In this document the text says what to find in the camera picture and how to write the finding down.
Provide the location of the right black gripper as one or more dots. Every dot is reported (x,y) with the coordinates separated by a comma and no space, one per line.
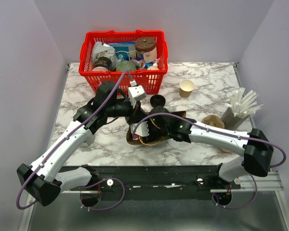
(152,136)

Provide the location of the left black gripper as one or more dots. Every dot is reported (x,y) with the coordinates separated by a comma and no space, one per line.
(137,114)

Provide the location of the green kraft paper bag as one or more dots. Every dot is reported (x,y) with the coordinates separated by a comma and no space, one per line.
(143,141)

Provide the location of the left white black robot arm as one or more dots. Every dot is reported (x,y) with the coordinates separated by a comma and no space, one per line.
(42,179)

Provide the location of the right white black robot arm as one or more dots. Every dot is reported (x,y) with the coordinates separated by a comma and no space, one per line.
(253,148)

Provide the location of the grey cylinder under left arm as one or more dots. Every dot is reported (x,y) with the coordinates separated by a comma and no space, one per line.
(89,141)

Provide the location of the stack of black cup lids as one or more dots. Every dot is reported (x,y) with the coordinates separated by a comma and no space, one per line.
(157,100)

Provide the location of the beige pump bottle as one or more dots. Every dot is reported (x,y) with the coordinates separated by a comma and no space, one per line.
(153,65)

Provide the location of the red bull drink can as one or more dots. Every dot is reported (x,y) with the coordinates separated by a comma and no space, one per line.
(138,62)

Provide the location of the green round sponge ball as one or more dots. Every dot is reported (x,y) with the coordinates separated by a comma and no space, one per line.
(125,65)

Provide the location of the stack of pulp cup carriers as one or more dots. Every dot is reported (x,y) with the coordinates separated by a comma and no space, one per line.
(214,121)

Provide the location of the black label tub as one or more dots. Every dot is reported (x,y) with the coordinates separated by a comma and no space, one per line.
(102,64)

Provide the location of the blue box in basket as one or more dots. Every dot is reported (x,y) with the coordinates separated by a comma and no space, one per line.
(124,50)

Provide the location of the cork lid beige jar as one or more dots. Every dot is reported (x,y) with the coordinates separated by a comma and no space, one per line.
(146,49)

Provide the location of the grey holder cup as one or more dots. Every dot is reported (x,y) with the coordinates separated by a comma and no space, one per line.
(230,121)

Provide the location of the silver snack bag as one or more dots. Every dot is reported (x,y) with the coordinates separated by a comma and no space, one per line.
(101,49)

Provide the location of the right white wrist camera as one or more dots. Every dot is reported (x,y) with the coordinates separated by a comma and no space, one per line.
(141,131)

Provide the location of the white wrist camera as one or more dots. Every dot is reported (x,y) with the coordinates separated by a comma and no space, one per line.
(141,131)
(136,93)

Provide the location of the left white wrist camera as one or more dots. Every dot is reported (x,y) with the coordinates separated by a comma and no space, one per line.
(136,93)

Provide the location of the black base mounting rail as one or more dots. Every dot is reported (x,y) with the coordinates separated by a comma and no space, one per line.
(157,182)

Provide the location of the aluminium frame rail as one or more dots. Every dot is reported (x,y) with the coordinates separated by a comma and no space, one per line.
(270,183)

